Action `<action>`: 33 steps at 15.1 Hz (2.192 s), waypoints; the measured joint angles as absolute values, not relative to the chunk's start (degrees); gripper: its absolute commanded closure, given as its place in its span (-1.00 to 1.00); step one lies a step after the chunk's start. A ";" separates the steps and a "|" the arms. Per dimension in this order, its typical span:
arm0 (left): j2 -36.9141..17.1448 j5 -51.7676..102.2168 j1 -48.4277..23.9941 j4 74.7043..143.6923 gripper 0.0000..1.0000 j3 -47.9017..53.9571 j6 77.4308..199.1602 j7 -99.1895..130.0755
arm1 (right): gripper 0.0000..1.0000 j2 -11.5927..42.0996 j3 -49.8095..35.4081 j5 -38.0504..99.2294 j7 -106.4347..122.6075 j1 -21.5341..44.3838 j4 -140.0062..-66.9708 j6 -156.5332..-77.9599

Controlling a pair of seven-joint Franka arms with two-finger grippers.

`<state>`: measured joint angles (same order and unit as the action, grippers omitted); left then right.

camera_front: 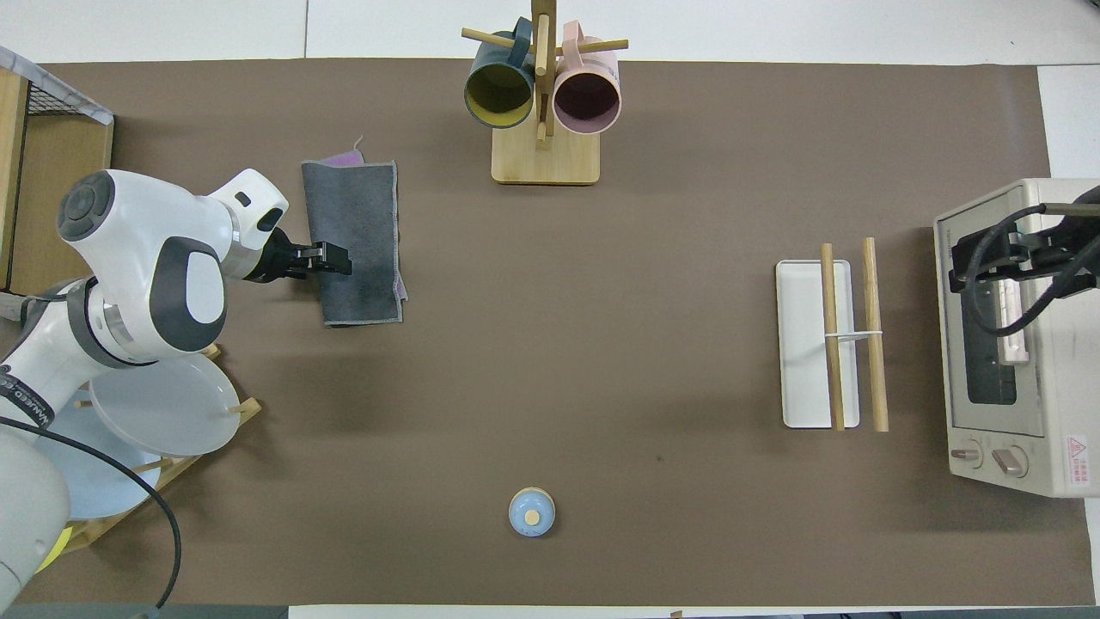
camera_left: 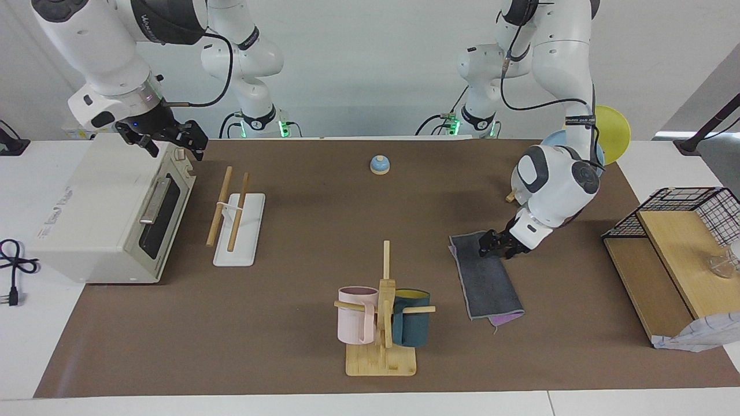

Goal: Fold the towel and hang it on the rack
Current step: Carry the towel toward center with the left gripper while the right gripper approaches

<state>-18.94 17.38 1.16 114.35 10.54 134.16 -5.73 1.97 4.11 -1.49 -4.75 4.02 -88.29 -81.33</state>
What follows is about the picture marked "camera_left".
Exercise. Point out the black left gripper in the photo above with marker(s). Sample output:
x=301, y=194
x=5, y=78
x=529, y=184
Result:
x=509, y=245

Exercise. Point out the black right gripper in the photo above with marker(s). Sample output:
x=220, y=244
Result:
x=156, y=124

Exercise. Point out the purple and grey towel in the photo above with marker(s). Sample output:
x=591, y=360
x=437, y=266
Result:
x=488, y=286

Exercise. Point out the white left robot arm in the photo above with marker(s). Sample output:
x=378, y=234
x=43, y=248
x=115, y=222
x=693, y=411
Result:
x=555, y=58

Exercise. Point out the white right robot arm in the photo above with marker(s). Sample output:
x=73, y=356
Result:
x=98, y=46

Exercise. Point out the wooden plate rack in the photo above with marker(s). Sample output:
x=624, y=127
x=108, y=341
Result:
x=510, y=196

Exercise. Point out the white rack with wooden bars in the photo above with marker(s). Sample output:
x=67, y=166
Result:
x=240, y=231

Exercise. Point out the white power box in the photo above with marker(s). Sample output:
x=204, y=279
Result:
x=75, y=134

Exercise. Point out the dark teal mug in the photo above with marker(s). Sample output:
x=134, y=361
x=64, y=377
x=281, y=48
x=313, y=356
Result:
x=413, y=326

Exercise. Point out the cream toaster oven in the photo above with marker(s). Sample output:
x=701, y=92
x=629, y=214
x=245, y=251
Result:
x=92, y=219

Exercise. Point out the light blue plate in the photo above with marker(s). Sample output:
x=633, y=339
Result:
x=555, y=137

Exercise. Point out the small blue bell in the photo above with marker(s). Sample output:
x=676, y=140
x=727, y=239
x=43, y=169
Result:
x=380, y=166

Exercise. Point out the pink mug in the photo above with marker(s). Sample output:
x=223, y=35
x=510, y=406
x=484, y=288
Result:
x=354, y=323

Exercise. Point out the wooden mug tree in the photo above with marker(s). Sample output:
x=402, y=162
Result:
x=381, y=361

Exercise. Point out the yellow plate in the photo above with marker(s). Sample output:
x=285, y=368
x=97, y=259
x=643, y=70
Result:
x=614, y=130

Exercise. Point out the wooden shelf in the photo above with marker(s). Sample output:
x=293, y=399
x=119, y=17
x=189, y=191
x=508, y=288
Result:
x=676, y=260

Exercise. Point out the brown table mat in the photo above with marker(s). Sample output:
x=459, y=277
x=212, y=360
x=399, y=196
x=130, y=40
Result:
x=289, y=323

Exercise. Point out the clear glass cup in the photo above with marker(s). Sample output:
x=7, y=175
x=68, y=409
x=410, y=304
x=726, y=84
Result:
x=722, y=264

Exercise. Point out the marbled paper sheet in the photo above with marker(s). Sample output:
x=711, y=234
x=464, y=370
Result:
x=705, y=335

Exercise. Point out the black clamp mount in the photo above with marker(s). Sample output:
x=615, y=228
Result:
x=11, y=144

